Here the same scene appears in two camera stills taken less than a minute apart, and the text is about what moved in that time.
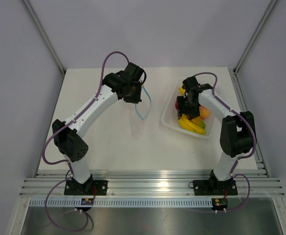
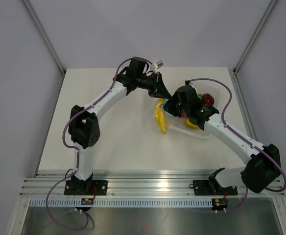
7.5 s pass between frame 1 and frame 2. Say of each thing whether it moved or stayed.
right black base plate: stayed
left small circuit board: stayed
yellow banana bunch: moved
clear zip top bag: moved
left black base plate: stayed
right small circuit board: stayed
